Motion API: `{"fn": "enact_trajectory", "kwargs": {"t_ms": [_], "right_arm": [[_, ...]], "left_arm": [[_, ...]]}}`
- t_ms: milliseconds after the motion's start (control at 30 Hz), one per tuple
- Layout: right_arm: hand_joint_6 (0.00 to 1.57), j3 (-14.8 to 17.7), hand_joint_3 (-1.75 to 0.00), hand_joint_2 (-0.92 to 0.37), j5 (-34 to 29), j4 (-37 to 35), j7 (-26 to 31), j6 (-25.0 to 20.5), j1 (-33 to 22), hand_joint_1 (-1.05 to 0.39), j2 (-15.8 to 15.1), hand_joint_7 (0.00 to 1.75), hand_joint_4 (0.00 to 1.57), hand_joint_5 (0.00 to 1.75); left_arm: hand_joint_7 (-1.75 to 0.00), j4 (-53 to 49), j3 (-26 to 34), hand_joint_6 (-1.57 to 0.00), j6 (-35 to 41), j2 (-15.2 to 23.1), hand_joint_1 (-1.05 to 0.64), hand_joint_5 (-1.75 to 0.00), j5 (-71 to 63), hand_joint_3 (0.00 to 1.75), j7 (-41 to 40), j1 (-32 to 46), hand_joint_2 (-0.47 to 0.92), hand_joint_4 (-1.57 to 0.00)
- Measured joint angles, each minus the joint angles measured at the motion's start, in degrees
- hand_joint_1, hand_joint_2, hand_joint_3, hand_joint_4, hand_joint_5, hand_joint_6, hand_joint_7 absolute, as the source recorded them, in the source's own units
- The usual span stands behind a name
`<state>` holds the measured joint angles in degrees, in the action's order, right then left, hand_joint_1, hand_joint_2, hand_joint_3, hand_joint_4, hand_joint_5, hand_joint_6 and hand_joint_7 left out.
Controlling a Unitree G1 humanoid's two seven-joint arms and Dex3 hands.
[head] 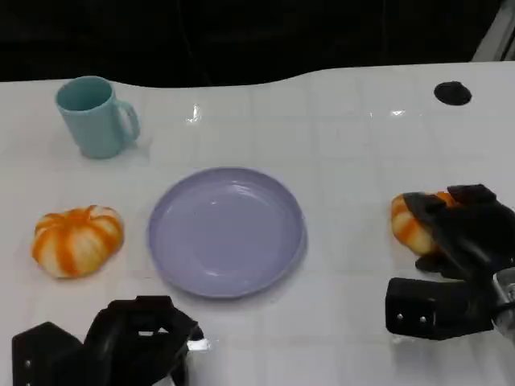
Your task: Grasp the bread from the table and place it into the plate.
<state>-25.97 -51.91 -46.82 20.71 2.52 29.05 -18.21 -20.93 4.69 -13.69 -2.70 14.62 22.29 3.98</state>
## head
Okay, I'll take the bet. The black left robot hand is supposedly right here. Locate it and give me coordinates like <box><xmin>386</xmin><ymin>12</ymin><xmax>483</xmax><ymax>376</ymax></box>
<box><xmin>82</xmin><ymin>295</ymin><xmax>204</xmax><ymax>386</ymax></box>

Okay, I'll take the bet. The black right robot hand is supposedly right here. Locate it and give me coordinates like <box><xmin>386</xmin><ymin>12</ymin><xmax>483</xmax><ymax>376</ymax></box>
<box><xmin>402</xmin><ymin>183</ymin><xmax>515</xmax><ymax>282</ymax></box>

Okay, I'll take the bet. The orange and white bread roll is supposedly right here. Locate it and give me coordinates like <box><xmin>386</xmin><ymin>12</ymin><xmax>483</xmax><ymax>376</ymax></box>
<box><xmin>390</xmin><ymin>191</ymin><xmax>458</xmax><ymax>255</ymax></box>
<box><xmin>31</xmin><ymin>204</ymin><xmax>125</xmax><ymax>280</ymax></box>

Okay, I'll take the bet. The black round table grommet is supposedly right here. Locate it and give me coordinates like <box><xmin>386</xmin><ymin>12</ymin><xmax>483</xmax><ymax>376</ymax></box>
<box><xmin>433</xmin><ymin>80</ymin><xmax>472</xmax><ymax>106</ymax></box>

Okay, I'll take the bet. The lilac plate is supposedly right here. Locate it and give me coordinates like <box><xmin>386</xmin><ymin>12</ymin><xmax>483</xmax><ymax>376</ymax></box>
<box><xmin>147</xmin><ymin>166</ymin><xmax>305</xmax><ymax>300</ymax></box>

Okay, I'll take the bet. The pale green mug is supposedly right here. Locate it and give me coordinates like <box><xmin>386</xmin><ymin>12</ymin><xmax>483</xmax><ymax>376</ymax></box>
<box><xmin>55</xmin><ymin>76</ymin><xmax>141</xmax><ymax>159</ymax></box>

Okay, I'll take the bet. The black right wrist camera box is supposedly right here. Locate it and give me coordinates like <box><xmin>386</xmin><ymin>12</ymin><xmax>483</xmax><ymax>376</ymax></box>
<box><xmin>385</xmin><ymin>276</ymin><xmax>495</xmax><ymax>342</ymax></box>

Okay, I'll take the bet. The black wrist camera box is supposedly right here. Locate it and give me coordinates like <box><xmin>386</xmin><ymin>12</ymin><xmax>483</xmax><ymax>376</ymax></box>
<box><xmin>385</xmin><ymin>276</ymin><xmax>495</xmax><ymax>342</ymax></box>
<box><xmin>10</xmin><ymin>321</ymin><xmax>88</xmax><ymax>386</ymax></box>

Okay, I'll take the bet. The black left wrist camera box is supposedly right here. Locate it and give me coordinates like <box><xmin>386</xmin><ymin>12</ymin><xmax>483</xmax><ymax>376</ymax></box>
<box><xmin>10</xmin><ymin>321</ymin><xmax>88</xmax><ymax>386</ymax></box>

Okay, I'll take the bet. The white metal frame post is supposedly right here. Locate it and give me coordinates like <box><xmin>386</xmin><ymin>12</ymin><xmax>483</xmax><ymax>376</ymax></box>
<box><xmin>470</xmin><ymin>0</ymin><xmax>515</xmax><ymax>63</ymax></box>

